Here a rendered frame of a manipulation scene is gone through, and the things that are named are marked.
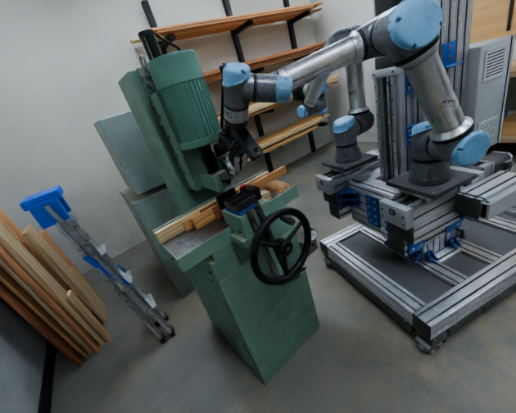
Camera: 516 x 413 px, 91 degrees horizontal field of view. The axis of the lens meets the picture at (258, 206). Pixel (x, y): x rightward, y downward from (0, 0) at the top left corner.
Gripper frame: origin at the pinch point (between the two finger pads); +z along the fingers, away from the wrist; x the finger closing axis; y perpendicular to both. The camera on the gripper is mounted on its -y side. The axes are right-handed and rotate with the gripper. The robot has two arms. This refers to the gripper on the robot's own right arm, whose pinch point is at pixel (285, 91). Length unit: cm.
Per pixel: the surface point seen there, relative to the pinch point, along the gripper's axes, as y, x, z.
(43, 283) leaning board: 34, -195, 39
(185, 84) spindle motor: -29, -91, -60
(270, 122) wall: 63, 105, 179
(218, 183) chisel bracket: 7, -96, -57
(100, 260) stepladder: 29, -157, 3
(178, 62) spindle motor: -36, -90, -60
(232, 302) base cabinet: 49, -119, -69
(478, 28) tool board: 35, 238, -32
